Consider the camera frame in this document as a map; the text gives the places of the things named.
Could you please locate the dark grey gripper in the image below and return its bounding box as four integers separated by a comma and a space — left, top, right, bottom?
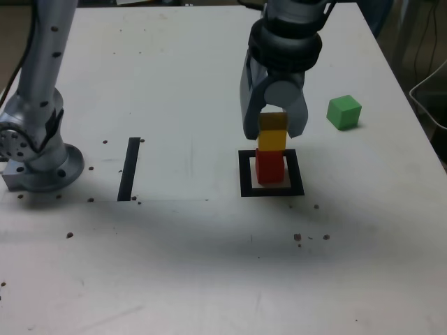
238, 52, 310, 141

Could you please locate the yellow cube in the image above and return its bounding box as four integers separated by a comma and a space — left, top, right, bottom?
257, 112, 289, 152

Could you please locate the red cube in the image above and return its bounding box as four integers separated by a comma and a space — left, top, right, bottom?
254, 147, 285, 186

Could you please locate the green cube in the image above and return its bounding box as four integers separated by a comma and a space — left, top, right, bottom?
325, 94, 362, 131

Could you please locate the black tape square outline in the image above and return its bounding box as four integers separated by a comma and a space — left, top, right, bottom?
237, 149, 305, 198

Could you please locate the black tape strip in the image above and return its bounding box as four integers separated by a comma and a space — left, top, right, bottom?
117, 137, 142, 202

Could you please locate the white background cable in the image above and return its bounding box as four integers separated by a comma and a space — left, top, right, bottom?
409, 58, 447, 131

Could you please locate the thin black background cable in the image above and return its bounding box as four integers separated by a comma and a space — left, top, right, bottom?
413, 0, 441, 75

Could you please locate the black base cable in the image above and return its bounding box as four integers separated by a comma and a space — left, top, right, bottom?
0, 6, 38, 104

